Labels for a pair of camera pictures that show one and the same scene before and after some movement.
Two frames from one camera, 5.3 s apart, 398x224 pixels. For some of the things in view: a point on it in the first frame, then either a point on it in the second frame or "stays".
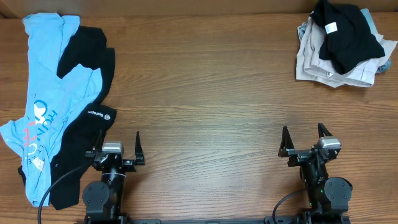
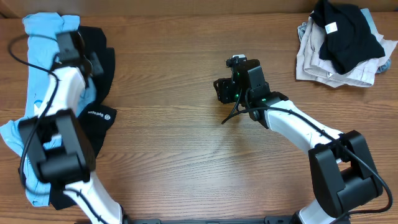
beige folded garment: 310,68 stays
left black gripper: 125,162 to 94,65
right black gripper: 288,149 to 226,91
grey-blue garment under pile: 384,66 stays
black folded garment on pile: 346,42 stays
